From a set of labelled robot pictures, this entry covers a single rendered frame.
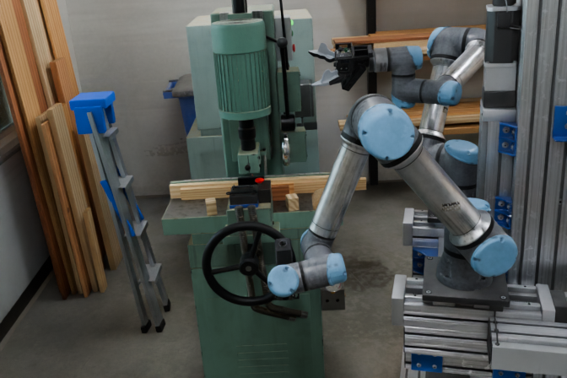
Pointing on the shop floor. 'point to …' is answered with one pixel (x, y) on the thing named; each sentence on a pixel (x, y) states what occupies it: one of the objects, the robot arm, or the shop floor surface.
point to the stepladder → (88, 119)
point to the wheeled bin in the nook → (181, 89)
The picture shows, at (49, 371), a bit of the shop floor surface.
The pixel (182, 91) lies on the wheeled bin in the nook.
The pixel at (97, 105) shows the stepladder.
